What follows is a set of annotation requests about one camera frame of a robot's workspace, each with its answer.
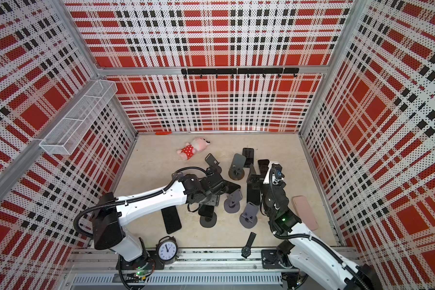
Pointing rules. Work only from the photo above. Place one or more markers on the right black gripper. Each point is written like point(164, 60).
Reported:
point(254, 176)

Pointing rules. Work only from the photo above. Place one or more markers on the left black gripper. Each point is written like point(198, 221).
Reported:
point(214, 200)

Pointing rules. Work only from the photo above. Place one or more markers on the black phone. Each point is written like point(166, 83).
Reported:
point(206, 211)
point(171, 219)
point(248, 153)
point(253, 194)
point(263, 165)
point(230, 187)

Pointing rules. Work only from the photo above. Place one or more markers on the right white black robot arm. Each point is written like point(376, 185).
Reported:
point(299, 247)

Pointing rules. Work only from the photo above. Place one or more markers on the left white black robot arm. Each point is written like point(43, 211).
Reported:
point(104, 223)

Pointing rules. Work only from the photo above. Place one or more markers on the grey stand back right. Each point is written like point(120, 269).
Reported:
point(236, 170)

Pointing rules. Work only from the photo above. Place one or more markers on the grey stand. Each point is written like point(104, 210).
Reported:
point(213, 164)
point(248, 219)
point(236, 170)
point(232, 203)

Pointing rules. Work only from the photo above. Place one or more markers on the grey stand back centre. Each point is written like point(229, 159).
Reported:
point(213, 164)

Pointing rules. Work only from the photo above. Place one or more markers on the grey stand centre middle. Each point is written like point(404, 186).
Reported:
point(232, 203)

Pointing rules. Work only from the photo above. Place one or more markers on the dark stand centre front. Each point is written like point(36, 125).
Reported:
point(208, 222)

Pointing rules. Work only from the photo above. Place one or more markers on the grey stand front right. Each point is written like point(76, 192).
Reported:
point(248, 219)

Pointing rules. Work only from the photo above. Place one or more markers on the pink phone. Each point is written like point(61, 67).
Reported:
point(305, 212)

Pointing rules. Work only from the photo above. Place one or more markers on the pink plush toy red dress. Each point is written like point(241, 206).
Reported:
point(196, 146)

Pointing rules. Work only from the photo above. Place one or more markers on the black wristwatch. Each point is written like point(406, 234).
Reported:
point(246, 250)

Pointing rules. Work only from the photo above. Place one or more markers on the black alarm clock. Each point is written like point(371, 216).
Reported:
point(167, 250)

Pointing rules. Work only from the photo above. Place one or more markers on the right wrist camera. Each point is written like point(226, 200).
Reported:
point(274, 174)

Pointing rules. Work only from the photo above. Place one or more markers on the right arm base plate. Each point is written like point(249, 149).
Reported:
point(275, 259)

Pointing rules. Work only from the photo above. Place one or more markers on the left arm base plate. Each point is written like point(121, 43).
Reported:
point(144, 262)

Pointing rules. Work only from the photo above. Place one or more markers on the black hook rail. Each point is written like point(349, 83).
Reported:
point(233, 71)

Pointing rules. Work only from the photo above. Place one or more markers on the white wire mesh basket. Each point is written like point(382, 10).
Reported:
point(68, 133)

